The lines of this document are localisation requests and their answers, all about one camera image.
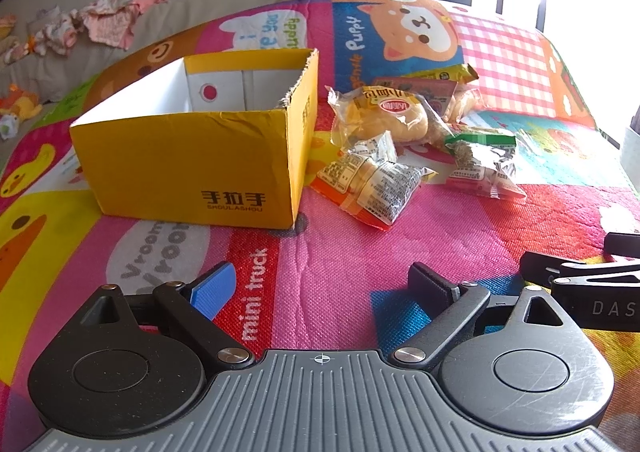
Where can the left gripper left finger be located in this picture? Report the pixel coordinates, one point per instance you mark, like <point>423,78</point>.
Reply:
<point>187,313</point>

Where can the pink clothes pile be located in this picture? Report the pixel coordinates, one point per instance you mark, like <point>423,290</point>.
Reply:
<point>105,22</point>

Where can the yellow snack bar wrapper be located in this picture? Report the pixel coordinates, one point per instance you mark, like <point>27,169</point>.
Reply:
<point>460,73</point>

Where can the green-topped grain snack packet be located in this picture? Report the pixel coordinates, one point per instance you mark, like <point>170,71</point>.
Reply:
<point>485,164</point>

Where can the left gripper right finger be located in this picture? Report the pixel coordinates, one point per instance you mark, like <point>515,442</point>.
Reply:
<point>453,310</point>

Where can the round bread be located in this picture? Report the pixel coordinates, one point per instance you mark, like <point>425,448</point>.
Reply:
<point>369,111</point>

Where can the pink Volcano snack packet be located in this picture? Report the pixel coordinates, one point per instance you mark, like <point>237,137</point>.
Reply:
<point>437,92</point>

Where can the brown bread roll packet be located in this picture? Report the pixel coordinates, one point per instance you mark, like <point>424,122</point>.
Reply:
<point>464,100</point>

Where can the grey sofa bed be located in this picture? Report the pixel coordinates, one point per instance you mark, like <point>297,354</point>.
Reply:
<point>52,76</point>

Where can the orange-edged printed snack packet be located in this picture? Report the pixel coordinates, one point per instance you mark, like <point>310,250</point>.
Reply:
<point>369,183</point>

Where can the yellow cardboard box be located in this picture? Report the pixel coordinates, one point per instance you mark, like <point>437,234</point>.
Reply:
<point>216,138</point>

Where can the orange plush toy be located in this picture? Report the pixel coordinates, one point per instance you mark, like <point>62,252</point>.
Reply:
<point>20,105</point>

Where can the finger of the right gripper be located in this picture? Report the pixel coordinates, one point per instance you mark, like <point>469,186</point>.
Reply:
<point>543,269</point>
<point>622,244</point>

